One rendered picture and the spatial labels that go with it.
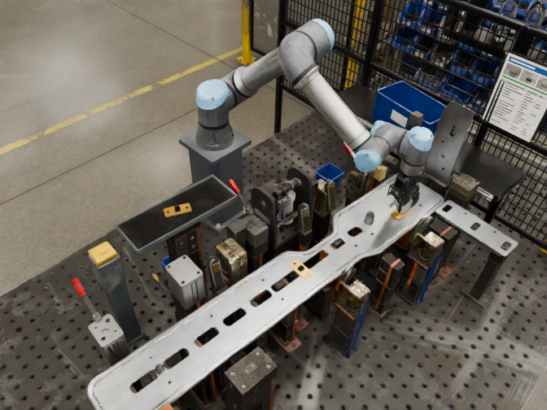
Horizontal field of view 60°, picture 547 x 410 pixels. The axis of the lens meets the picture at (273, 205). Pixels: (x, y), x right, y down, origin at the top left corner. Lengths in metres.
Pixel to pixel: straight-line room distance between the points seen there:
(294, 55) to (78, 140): 2.73
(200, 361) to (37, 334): 0.74
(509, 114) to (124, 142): 2.74
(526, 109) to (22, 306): 2.02
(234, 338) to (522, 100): 1.36
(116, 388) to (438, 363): 1.07
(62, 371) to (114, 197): 1.76
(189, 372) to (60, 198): 2.29
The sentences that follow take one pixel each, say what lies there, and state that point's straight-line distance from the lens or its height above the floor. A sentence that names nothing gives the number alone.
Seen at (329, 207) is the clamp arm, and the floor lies 1.01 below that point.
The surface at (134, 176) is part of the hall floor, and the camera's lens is 3.49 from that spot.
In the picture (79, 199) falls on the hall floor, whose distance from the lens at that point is 3.41.
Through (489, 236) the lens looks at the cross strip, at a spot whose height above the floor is 1.00.
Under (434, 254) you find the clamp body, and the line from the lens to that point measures 1.68.
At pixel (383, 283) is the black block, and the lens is 1.71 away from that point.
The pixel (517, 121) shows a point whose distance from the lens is 2.06.
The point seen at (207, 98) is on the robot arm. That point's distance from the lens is 1.73.
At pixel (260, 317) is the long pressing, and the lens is 1.44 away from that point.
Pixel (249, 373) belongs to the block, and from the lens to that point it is 1.32.
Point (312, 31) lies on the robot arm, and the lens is 1.54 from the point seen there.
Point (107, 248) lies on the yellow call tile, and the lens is 1.45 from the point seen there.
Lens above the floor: 2.22
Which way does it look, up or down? 44 degrees down
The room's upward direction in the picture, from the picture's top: 2 degrees clockwise
